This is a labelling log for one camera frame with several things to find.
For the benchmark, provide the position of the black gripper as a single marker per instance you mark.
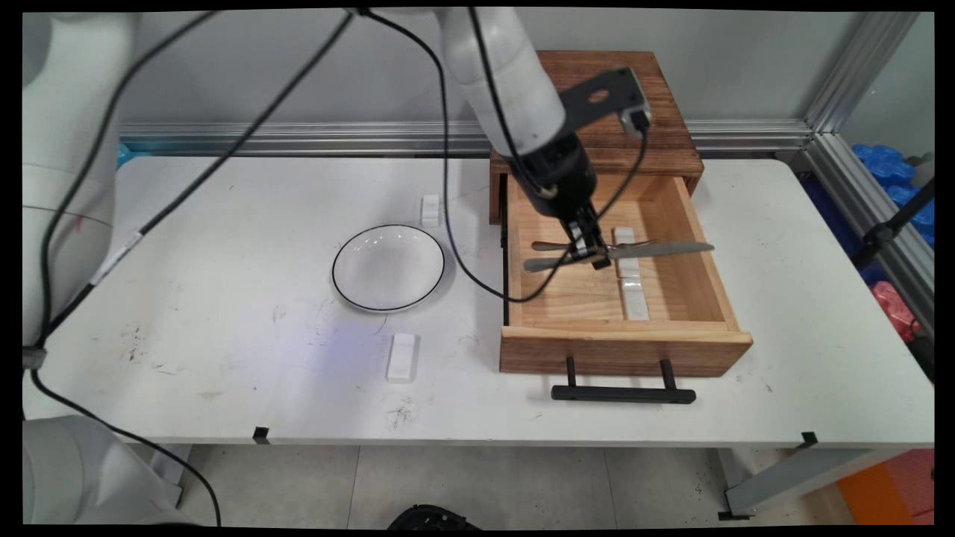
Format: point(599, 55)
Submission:
point(559, 175)

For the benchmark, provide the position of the silver table knife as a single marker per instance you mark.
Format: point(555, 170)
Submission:
point(656, 250)

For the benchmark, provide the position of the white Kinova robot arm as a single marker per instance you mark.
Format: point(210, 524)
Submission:
point(500, 74)

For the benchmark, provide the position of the silver fork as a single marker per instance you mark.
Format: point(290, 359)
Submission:
point(548, 245)

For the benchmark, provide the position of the white rectangular cutlery rest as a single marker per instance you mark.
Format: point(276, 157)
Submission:
point(401, 358)
point(630, 270)
point(636, 300)

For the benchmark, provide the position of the light wooden drawer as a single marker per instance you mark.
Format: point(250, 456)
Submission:
point(574, 309)

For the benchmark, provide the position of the dark wooden cabinet box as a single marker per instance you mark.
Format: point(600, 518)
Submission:
point(656, 142)

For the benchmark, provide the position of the small white cutlery rest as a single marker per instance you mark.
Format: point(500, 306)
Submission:
point(430, 210)

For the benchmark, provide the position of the white plate with black rim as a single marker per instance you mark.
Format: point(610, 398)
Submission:
point(388, 267)

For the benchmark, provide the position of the black table edge clip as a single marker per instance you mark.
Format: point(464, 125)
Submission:
point(260, 435)
point(808, 440)

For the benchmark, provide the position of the black stand pole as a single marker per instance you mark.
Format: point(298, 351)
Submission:
point(891, 227)

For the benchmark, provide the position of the blue plastic bags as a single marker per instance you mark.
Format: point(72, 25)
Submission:
point(891, 168)

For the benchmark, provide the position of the red plastic bag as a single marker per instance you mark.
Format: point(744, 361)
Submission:
point(895, 307)

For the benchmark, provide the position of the grey table leg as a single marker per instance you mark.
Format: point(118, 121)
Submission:
point(171, 466)
point(798, 481)

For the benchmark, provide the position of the black round floor object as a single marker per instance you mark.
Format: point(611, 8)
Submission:
point(431, 518)

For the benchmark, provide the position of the orange box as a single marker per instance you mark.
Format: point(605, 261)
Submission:
point(891, 488)

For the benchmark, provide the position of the blue bubble wrap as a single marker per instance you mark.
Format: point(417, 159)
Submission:
point(122, 155)

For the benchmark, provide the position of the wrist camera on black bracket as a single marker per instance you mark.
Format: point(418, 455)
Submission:
point(604, 93)

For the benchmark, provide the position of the slanted aluminium frame rail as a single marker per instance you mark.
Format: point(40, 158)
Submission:
point(865, 212)

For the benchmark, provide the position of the horizontal aluminium frame rail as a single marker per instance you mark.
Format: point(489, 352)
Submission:
point(298, 138)

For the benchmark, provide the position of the aluminium frame post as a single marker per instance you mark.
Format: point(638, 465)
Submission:
point(858, 71)

